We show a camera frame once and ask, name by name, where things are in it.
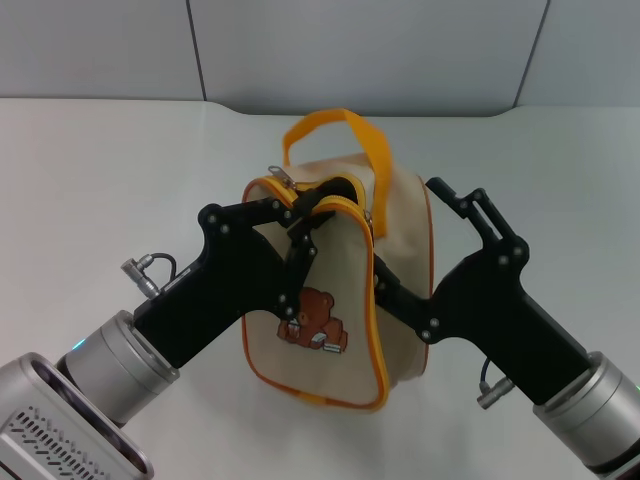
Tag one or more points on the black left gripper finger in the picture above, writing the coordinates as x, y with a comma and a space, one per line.
300, 260
265, 210

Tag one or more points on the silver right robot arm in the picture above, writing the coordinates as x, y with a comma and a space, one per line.
590, 415

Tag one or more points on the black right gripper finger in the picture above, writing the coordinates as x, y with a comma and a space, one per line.
400, 300
480, 215

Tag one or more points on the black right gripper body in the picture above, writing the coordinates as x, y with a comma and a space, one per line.
490, 305

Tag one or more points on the beige food bag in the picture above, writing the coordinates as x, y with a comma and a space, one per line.
340, 260

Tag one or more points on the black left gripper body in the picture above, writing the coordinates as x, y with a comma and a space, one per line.
225, 285

